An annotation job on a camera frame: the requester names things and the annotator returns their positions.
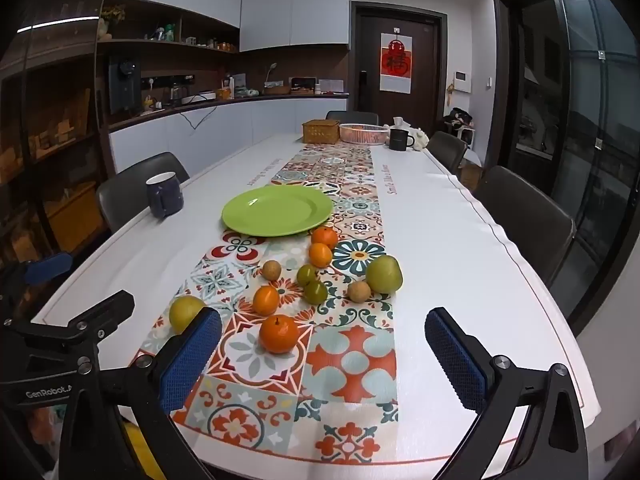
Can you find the white lower cabinets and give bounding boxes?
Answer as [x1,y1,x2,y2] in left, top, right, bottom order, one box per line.
[109,97,348,176]

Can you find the small smooth orange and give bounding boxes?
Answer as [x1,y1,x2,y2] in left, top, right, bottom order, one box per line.
[252,285,281,317]

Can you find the glass-front display cabinet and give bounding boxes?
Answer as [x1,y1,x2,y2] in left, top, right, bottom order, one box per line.
[0,15,112,268]

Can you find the white upper cabinets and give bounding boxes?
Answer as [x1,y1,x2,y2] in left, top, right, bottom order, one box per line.
[105,0,351,53]

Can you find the patterned table runner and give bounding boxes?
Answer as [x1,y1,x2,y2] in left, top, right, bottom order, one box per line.
[129,141,400,466]

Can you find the pointed green pear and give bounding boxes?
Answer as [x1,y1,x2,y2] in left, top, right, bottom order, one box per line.
[365,255,404,294]

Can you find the grey chair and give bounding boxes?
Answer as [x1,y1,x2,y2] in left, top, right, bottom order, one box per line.
[95,152,191,235]
[472,165,577,288]
[427,131,468,175]
[325,110,380,126]

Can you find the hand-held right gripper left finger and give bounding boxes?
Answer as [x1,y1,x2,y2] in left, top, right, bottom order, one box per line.
[60,306,223,480]

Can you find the green plate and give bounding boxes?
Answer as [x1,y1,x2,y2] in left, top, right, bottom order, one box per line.
[221,186,334,237]

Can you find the dark wooden door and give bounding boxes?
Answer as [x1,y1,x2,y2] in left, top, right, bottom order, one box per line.
[350,1,447,128]

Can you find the round yellow-green pear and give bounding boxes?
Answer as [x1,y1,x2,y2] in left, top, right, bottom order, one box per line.
[169,295,207,335]

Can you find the white tablecloth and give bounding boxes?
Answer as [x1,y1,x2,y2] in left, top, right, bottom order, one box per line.
[31,132,601,476]

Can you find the black bag on stool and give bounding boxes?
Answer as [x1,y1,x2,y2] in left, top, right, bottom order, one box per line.
[440,107,476,132]

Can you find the wicker basket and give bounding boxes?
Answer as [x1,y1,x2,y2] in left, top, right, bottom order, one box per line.
[301,119,342,144]

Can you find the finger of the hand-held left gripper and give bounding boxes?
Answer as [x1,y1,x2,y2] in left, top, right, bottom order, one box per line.
[0,252,75,303]
[0,290,136,358]

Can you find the dark wooden wall shelf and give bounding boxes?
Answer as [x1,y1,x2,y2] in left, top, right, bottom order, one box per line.
[97,0,241,71]

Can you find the glass sliding door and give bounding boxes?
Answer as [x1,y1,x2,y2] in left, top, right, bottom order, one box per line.
[494,0,640,336]

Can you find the large orange with stem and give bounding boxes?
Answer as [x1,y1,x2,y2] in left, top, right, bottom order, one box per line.
[258,314,300,355]

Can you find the yellow flower bouquet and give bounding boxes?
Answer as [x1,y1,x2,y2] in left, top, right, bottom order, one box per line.
[101,4,127,40]

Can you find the black mug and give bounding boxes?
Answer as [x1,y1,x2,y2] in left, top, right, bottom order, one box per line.
[388,129,416,152]

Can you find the red and white door poster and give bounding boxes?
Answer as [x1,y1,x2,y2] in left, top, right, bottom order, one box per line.
[380,33,413,94]

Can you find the dimpled mandarin orange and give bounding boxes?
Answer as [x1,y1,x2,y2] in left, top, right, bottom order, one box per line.
[311,226,339,252]

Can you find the white cabinets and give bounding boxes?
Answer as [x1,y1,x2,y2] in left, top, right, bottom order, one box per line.
[109,97,348,176]
[105,0,351,53]

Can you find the navy blue mug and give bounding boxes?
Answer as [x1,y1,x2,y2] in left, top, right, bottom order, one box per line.
[145,172,185,219]

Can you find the clear plastic container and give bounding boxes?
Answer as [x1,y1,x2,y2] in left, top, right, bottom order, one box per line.
[339,123,392,146]

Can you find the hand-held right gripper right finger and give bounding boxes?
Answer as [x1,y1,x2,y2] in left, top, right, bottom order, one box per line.
[424,307,591,480]

